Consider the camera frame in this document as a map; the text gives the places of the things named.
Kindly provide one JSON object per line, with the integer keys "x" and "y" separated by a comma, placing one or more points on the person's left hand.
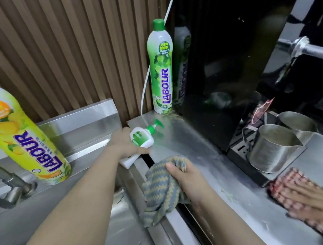
{"x": 120, "y": 144}

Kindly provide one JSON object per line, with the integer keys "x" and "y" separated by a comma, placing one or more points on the person's right hand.
{"x": 192, "y": 184}

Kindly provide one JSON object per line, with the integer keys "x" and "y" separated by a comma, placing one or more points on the person's left thumb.
{"x": 142, "y": 151}

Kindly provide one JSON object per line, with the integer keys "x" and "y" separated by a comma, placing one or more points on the person's right thumb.
{"x": 173, "y": 168}

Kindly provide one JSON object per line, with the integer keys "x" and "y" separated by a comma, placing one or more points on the white pump bottle green cap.
{"x": 140, "y": 140}

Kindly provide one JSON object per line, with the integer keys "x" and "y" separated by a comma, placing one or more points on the blue yellow striped cloth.
{"x": 160, "y": 190}

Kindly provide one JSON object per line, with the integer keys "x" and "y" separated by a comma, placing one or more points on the person's left forearm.
{"x": 73, "y": 211}

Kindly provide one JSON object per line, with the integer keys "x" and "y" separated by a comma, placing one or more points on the person's right forearm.
{"x": 233, "y": 228}

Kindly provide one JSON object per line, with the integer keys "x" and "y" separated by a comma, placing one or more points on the black drip tray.
{"x": 243, "y": 158}

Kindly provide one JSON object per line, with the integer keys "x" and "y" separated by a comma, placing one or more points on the stainless steel sink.
{"x": 67, "y": 154}

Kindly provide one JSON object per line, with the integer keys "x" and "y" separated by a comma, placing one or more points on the green dish soap bottle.
{"x": 160, "y": 69}

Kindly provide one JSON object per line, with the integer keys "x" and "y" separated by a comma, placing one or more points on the large steel milk pitcher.
{"x": 273, "y": 149}

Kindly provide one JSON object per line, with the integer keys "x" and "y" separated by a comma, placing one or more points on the pink translucent tag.
{"x": 261, "y": 112}

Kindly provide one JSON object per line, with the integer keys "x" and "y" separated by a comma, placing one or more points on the red checkered cloth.
{"x": 292, "y": 187}

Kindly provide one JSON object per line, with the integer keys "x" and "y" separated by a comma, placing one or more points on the black coffee machine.
{"x": 229, "y": 56}

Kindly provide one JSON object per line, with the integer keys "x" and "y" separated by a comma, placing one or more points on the yellow dish soap bottle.
{"x": 16, "y": 133}

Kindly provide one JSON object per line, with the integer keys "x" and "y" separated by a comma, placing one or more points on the small steel milk pitcher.
{"x": 301, "y": 125}

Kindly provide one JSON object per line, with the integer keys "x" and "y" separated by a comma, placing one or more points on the steel faucet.
{"x": 10, "y": 185}

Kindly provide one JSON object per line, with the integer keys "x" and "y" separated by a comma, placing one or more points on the metal steam wand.
{"x": 312, "y": 49}

